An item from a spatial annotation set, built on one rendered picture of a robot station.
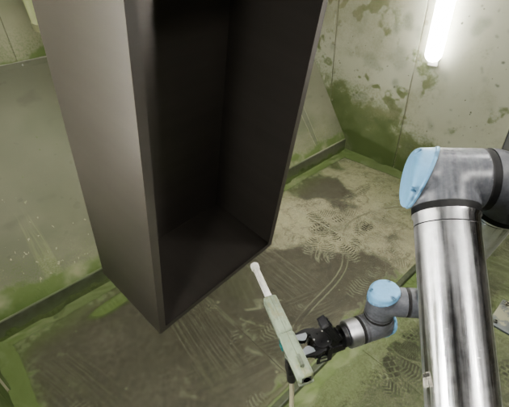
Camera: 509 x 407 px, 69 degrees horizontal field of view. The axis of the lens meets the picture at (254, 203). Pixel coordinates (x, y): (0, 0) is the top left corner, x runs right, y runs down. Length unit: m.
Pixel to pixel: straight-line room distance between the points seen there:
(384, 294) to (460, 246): 0.54
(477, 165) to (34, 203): 1.89
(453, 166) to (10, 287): 1.91
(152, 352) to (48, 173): 1.03
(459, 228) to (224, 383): 1.28
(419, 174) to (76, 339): 1.74
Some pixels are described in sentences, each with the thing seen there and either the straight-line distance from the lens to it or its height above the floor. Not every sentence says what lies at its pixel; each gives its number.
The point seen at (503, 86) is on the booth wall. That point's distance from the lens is 2.63.
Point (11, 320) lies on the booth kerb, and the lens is 2.15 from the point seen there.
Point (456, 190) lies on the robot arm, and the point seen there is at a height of 1.21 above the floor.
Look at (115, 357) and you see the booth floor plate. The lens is 1.93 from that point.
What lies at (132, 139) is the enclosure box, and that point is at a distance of 0.81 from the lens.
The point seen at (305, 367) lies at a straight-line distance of 1.14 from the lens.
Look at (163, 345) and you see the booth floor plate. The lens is 1.90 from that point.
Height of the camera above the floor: 1.57
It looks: 36 degrees down
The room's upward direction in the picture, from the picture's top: 2 degrees counter-clockwise
